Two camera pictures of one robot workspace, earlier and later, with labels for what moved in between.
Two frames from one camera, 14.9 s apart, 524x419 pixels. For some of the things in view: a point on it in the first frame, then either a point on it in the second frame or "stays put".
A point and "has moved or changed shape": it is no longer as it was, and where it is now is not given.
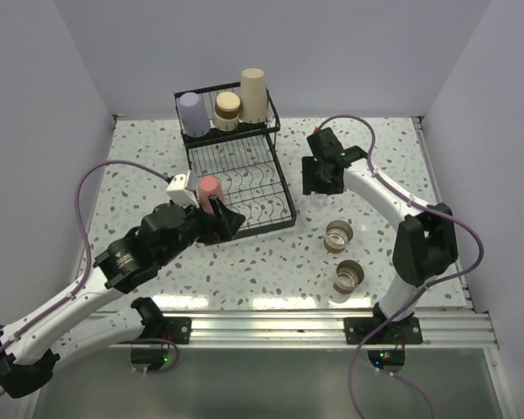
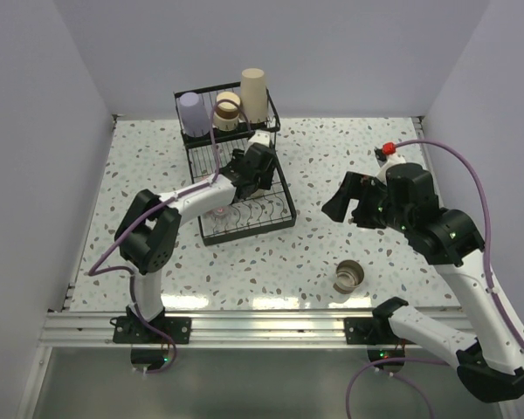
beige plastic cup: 253,96 stays put
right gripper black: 309,182 to 338,205
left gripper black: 223,225 to 237,155
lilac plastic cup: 194,120 stays put
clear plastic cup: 320,200 has moved or changed shape
